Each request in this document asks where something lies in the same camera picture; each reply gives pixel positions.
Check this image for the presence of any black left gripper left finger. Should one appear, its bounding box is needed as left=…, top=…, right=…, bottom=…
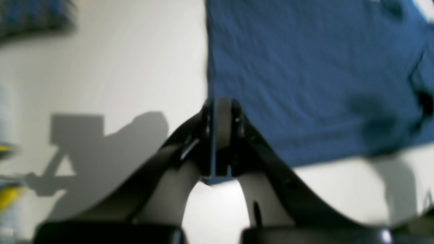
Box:
left=73, top=99, right=212, bottom=226

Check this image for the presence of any blue T-shirt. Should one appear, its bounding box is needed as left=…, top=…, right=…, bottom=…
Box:
left=205, top=0, right=433, bottom=167

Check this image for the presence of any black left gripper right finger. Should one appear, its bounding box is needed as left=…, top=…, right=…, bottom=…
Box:
left=216, top=98, right=363, bottom=228

